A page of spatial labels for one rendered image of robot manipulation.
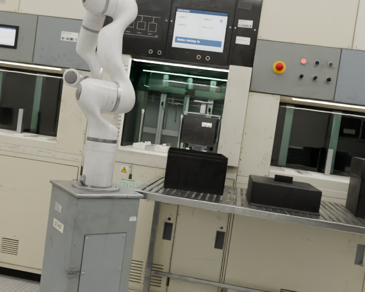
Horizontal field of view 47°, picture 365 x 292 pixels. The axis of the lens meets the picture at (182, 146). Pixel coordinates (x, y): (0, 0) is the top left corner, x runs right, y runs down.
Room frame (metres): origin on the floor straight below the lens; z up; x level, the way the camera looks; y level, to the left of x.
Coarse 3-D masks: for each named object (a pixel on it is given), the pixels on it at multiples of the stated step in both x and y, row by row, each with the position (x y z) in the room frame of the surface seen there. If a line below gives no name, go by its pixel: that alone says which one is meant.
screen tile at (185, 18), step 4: (180, 16) 2.33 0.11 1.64; (184, 16) 2.33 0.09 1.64; (188, 16) 2.33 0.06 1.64; (192, 16) 2.32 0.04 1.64; (196, 16) 2.32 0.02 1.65; (180, 20) 2.33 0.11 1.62; (184, 20) 2.33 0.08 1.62; (188, 20) 2.32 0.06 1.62; (192, 20) 2.32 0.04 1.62; (196, 24) 2.32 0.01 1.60; (176, 28) 2.33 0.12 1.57; (180, 28) 2.33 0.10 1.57; (184, 28) 2.33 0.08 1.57; (188, 28) 2.32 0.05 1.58; (192, 28) 2.32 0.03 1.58; (196, 28) 2.32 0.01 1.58; (176, 32) 2.33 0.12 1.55; (180, 32) 2.33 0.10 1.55; (184, 32) 2.33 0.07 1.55; (188, 32) 2.32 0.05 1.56; (192, 32) 2.32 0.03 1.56; (196, 32) 2.32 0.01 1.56
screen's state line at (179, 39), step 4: (176, 36) 2.33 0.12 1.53; (180, 36) 2.33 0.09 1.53; (176, 40) 2.33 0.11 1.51; (180, 40) 2.33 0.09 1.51; (184, 40) 2.33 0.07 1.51; (188, 40) 2.32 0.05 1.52; (192, 40) 2.32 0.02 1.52; (196, 40) 2.32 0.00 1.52; (200, 40) 2.31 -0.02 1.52; (204, 40) 2.31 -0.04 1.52; (208, 40) 2.31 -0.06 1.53; (212, 40) 2.31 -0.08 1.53; (196, 44) 2.32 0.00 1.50; (200, 44) 2.31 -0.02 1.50; (204, 44) 2.31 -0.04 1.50; (208, 44) 2.31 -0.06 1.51; (212, 44) 2.31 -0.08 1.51; (216, 44) 2.30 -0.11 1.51; (220, 44) 2.30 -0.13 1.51
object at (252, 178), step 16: (256, 176) 1.97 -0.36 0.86; (288, 176) 1.86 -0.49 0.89; (256, 192) 1.74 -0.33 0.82; (272, 192) 1.73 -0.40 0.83; (288, 192) 1.73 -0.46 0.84; (304, 192) 1.72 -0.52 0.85; (320, 192) 1.72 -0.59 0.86; (272, 208) 1.73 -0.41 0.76; (288, 208) 1.73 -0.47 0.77; (304, 208) 1.72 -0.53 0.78
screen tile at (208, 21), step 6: (204, 18) 2.31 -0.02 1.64; (210, 18) 2.31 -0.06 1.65; (216, 18) 2.31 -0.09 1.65; (204, 24) 2.31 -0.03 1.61; (210, 24) 2.31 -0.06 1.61; (216, 24) 2.31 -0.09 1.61; (222, 24) 2.30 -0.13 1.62; (204, 30) 2.31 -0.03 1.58; (210, 30) 2.31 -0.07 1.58; (216, 30) 2.30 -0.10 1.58; (222, 30) 2.30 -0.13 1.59; (204, 36) 2.31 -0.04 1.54; (210, 36) 2.31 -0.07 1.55; (216, 36) 2.30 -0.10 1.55
